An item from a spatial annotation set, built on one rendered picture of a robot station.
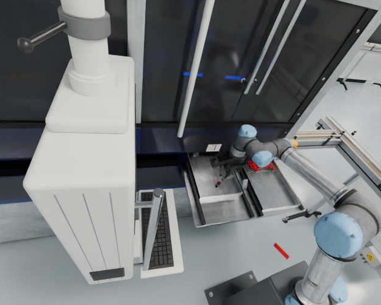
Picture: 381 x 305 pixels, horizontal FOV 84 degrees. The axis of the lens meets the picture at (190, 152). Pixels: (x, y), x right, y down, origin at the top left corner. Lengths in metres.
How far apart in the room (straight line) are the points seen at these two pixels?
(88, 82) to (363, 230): 0.81
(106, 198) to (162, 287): 1.52
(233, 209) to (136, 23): 0.97
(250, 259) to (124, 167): 1.87
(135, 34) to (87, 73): 0.36
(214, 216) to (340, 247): 0.59
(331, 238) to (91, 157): 0.69
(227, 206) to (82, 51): 1.00
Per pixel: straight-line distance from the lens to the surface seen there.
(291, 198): 1.46
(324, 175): 0.94
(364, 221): 0.82
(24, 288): 2.05
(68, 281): 1.98
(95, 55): 0.49
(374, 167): 2.12
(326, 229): 0.79
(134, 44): 0.84
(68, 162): 0.44
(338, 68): 1.31
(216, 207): 1.19
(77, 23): 0.46
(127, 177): 0.40
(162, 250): 1.11
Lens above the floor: 1.88
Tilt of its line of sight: 46 degrees down
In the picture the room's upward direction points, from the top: 17 degrees clockwise
